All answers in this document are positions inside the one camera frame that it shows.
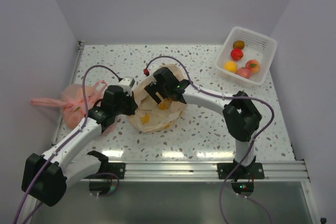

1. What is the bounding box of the aluminium rail front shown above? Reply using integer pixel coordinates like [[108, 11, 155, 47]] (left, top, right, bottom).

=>
[[76, 159, 308, 183]]

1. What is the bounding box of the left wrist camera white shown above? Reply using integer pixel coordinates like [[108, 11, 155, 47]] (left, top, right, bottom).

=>
[[118, 77, 135, 92]]

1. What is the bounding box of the small brown fruit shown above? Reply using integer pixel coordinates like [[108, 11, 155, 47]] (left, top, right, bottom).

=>
[[223, 61, 238, 73]]

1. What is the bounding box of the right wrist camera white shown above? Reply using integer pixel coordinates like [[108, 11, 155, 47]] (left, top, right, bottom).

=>
[[143, 68, 152, 77]]

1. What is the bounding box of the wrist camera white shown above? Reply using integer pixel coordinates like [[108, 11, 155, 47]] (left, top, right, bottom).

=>
[[143, 68, 152, 77], [118, 77, 135, 92]]

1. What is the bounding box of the pink plastic bag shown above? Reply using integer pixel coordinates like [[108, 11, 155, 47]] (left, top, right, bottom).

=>
[[30, 80, 108, 130]]

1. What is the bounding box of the brown kiwi fruit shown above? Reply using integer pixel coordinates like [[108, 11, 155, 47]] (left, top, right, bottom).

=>
[[233, 40, 245, 50]]

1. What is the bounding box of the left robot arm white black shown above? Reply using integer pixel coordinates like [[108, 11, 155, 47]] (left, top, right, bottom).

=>
[[22, 82, 138, 206]]

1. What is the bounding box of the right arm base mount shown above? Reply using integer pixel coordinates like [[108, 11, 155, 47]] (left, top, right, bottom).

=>
[[217, 158, 265, 196]]

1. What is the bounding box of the pink peach fruit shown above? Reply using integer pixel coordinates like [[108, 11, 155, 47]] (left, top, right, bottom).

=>
[[236, 67, 251, 79]]

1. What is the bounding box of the orange plastic bag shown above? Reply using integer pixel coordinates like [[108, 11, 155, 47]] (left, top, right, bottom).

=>
[[127, 76, 187, 132]]

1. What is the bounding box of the red fruit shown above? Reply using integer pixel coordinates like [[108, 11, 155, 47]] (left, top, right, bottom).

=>
[[230, 48, 244, 61]]

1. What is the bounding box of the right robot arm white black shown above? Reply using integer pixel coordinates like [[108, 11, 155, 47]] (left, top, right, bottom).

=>
[[144, 67, 262, 178]]

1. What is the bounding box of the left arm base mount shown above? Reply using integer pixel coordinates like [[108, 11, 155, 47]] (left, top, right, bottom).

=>
[[88, 150, 126, 197]]

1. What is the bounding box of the white plastic basket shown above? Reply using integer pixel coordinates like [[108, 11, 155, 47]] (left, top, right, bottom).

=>
[[215, 27, 278, 87]]

